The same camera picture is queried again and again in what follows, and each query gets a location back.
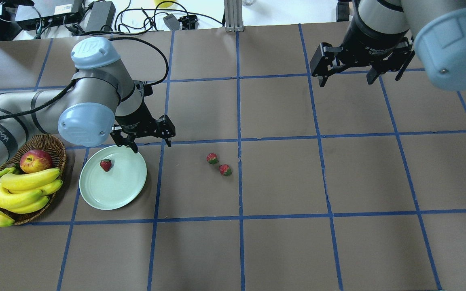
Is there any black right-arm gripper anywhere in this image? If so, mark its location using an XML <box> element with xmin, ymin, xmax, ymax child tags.
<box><xmin>309</xmin><ymin>18</ymin><xmax>415</xmax><ymax>88</ymax></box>

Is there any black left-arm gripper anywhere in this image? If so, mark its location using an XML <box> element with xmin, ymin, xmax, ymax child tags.
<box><xmin>110</xmin><ymin>103</ymin><xmax>176</xmax><ymax>154</ymax></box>

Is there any red strawberry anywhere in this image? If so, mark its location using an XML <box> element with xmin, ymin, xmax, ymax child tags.
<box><xmin>218</xmin><ymin>164</ymin><xmax>233</xmax><ymax>176</ymax></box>
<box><xmin>100</xmin><ymin>159</ymin><xmax>112</xmax><ymax>173</ymax></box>
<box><xmin>206</xmin><ymin>153</ymin><xmax>218</xmax><ymax>164</ymax></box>

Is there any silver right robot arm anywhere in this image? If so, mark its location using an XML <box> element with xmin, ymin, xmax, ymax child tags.
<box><xmin>309</xmin><ymin>0</ymin><xmax>466</xmax><ymax>91</ymax></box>

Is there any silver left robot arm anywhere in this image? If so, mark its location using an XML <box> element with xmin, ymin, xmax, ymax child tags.
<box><xmin>0</xmin><ymin>36</ymin><xmax>176</xmax><ymax>166</ymax></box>

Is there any pale green plate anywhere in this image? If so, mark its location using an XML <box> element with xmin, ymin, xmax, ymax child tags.
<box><xmin>79</xmin><ymin>145</ymin><xmax>148</xmax><ymax>210</ymax></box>

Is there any woven wicker basket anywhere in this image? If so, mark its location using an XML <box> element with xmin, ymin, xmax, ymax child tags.
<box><xmin>0</xmin><ymin>134</ymin><xmax>67</xmax><ymax>226</ymax></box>

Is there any red yellow apple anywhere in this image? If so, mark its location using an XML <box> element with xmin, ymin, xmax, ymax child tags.
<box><xmin>19</xmin><ymin>149</ymin><xmax>53</xmax><ymax>173</ymax></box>

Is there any black power adapter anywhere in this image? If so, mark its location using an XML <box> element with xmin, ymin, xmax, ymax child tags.
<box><xmin>83</xmin><ymin>1</ymin><xmax>115</xmax><ymax>32</ymax></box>

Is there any yellow tape roll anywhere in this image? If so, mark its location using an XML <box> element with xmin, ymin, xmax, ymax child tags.
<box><xmin>153</xmin><ymin>0</ymin><xmax>176</xmax><ymax>9</ymax></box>

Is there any yellow banana bunch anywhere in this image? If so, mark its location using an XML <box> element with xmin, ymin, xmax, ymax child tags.
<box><xmin>0</xmin><ymin>167</ymin><xmax>63</xmax><ymax>227</ymax></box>

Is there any aluminium frame post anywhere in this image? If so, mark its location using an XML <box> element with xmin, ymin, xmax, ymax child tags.
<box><xmin>223</xmin><ymin>0</ymin><xmax>244</xmax><ymax>32</ymax></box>

